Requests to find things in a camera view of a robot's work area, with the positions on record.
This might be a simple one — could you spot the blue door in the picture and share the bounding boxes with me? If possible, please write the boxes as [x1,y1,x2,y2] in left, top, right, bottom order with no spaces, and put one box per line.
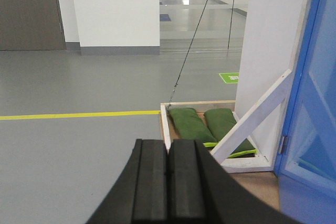
[275,0,335,223]

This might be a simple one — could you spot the green sandbag left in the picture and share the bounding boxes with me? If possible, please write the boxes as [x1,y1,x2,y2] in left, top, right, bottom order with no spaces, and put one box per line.
[169,108,218,145]

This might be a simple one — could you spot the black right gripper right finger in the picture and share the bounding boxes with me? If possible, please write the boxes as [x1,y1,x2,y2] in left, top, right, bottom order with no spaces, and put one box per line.
[168,140,297,223]

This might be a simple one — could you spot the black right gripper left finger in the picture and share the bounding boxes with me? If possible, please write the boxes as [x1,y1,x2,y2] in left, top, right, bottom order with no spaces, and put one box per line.
[87,139,168,223]

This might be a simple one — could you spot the green floor sign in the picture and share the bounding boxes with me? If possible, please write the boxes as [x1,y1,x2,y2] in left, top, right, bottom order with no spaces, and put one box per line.
[219,72,239,84]

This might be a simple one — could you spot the yellow floor tape line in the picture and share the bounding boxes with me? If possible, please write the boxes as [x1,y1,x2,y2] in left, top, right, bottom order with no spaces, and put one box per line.
[1,110,160,121]

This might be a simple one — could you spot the white wooden brace frame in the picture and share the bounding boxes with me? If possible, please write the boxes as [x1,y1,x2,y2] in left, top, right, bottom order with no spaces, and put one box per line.
[210,69,293,173]

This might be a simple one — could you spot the white wall panel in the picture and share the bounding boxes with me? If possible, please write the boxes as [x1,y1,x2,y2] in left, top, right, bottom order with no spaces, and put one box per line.
[235,0,316,167]

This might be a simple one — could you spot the wooden platform base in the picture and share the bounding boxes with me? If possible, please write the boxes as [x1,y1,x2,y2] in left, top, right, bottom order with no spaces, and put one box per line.
[157,100,281,212]

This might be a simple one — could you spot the black tension cable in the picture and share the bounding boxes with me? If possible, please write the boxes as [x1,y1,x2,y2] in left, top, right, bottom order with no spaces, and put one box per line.
[167,0,219,111]

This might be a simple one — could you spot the green sandbag right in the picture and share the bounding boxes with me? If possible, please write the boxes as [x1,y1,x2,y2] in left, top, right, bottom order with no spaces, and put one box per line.
[204,108,257,158]

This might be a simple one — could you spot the green sandbag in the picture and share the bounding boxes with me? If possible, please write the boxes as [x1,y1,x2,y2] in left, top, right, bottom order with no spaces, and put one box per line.
[204,108,257,158]
[169,108,218,145]

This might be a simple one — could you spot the white wooden border rail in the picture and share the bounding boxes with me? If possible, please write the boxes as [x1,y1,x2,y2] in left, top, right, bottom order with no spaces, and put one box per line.
[160,100,239,151]

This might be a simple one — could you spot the silver door hinge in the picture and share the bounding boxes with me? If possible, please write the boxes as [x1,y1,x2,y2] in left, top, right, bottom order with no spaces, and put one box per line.
[278,135,288,155]

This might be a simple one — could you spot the grey dark door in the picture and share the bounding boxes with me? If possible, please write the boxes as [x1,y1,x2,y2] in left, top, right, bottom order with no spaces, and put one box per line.
[1,0,66,51]

